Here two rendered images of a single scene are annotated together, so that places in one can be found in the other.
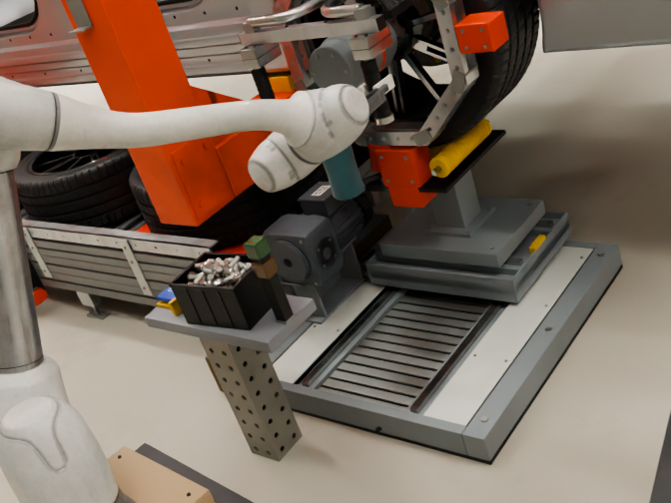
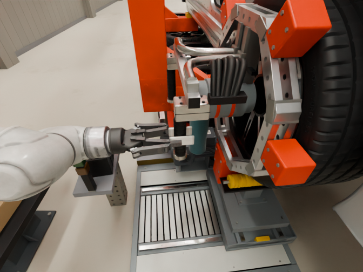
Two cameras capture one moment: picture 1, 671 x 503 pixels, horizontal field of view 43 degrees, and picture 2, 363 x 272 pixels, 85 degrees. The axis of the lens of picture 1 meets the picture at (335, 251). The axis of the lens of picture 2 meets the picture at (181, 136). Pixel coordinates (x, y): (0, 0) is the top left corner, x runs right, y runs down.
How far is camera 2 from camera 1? 1.58 m
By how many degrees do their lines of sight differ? 34
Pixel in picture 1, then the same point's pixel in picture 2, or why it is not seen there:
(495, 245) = (240, 223)
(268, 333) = (80, 189)
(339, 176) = not seen: hidden behind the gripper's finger
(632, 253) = not seen: outside the picture
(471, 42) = (268, 162)
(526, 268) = (243, 244)
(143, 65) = (140, 32)
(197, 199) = (147, 102)
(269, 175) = not seen: hidden behind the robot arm
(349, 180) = (194, 147)
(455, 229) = (239, 194)
